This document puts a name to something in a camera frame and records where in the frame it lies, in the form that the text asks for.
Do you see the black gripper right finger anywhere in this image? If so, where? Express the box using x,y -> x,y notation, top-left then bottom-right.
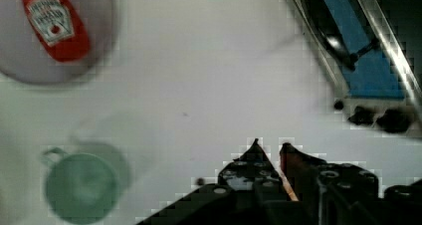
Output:
280,142 -> 379,225

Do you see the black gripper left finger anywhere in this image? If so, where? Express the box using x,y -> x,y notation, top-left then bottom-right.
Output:
217,138 -> 283,199

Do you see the blue oven door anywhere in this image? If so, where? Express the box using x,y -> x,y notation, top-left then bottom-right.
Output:
292,0 -> 421,106

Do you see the black toaster oven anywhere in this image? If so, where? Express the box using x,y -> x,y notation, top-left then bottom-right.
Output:
324,0 -> 421,139

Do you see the green cup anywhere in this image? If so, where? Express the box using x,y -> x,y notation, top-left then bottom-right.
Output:
40,142 -> 130,225

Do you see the red ketchup bottle plush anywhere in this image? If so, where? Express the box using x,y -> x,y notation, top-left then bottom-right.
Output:
22,0 -> 91,63

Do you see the grey round plate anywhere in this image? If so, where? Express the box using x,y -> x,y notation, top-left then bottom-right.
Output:
0,0 -> 116,85

